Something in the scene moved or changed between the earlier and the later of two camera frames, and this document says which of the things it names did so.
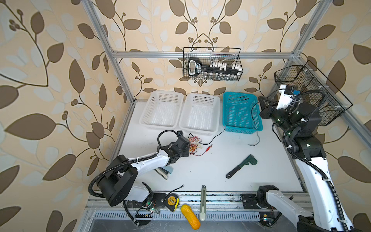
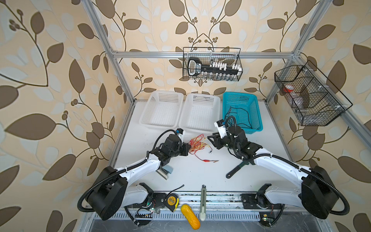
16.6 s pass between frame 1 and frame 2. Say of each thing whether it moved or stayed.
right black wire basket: stayed
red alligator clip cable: moved
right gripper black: moved
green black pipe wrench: stayed
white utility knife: stayed
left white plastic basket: stayed
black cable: moved
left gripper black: stayed
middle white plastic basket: stayed
